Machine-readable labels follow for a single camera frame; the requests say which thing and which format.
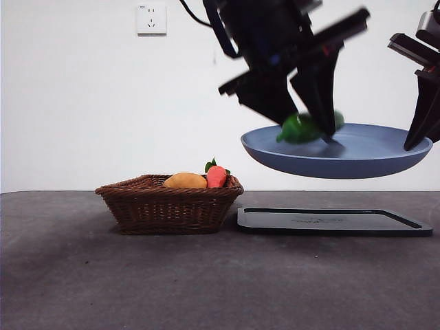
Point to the green pepper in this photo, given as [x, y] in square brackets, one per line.
[297, 132]

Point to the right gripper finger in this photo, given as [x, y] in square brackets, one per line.
[424, 110]

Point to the orange carrot with green top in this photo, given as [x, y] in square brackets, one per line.
[216, 177]

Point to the pale grey camera box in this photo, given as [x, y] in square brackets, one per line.
[429, 22]

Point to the light blue round plate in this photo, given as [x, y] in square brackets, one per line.
[326, 165]

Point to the black rectangular tray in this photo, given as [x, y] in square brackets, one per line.
[275, 223]

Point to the white wall socket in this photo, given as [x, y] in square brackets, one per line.
[151, 19]

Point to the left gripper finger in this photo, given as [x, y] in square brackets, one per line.
[319, 89]
[268, 96]

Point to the brown wicker basket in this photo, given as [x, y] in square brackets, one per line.
[165, 209]

